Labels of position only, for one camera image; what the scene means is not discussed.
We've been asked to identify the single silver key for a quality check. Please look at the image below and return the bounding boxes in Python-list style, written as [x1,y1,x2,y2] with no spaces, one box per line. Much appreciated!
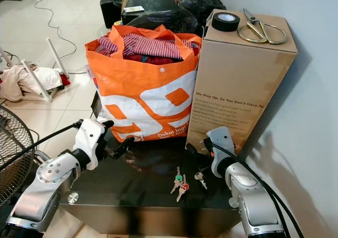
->
[194,171,209,190]

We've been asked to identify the key bunch green red tags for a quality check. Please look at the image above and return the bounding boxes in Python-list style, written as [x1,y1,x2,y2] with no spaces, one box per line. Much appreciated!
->
[170,167,190,203]

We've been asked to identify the black glass-top low table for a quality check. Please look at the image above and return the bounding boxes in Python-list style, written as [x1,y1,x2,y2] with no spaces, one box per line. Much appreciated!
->
[58,131,243,236]

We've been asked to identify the orange and white shopping bag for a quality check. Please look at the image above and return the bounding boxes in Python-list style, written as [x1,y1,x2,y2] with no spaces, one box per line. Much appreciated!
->
[85,25,202,143]

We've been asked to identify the tall brown cardboard box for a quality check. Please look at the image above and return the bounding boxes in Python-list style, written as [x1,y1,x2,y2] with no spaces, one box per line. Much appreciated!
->
[185,8,299,154]

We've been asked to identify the small dark red cloth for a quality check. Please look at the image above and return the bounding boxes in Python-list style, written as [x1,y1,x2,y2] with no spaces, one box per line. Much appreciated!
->
[59,72,71,87]

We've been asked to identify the plain red garment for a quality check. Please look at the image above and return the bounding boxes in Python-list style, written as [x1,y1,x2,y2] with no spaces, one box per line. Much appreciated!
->
[126,54,172,66]

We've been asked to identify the metal grille floor fan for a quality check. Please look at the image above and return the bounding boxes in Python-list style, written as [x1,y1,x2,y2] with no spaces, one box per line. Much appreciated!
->
[0,104,35,205]

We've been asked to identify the red white striped cloth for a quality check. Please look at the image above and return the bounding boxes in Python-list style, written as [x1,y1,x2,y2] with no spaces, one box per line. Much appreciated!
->
[97,33,197,60]

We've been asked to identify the beige crumpled cloth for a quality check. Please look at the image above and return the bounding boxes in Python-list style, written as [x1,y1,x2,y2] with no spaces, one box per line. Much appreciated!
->
[1,63,64,103]

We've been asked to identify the black tape roll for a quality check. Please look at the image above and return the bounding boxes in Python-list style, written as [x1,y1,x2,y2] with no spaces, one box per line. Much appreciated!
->
[211,12,241,33]

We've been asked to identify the black round stool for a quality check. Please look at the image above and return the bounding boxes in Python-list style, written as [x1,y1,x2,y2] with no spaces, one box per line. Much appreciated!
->
[100,0,128,29]

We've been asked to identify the golden metal scissors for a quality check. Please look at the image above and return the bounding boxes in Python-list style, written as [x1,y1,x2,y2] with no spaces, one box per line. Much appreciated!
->
[237,8,288,45]

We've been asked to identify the white paper card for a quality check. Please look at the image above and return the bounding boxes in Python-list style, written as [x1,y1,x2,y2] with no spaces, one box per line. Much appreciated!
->
[123,6,145,14]

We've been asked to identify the black plastic rubbish bag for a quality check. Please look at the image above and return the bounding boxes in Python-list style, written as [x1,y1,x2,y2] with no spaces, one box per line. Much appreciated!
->
[127,0,217,35]

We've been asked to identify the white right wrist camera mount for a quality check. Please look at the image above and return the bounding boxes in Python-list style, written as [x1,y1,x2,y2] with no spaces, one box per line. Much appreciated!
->
[206,126,236,178]

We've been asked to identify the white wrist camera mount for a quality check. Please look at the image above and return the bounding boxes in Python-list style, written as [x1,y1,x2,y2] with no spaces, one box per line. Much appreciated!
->
[206,126,236,178]
[74,118,109,167]

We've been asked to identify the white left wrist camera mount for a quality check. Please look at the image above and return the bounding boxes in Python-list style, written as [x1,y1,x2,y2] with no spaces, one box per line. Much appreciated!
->
[74,118,109,167]

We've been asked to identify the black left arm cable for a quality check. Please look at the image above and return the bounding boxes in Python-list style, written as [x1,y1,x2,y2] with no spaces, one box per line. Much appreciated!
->
[0,120,84,171]

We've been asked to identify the chrome tube frame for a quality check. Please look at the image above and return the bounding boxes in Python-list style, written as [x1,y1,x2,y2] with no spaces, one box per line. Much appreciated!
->
[33,149,51,164]

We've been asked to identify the white folding rack frame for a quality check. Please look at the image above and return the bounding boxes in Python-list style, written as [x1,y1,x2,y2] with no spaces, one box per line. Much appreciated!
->
[0,37,70,103]

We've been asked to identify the thin grey floor cable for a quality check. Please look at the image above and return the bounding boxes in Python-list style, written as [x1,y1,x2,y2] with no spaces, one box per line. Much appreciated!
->
[34,0,88,76]

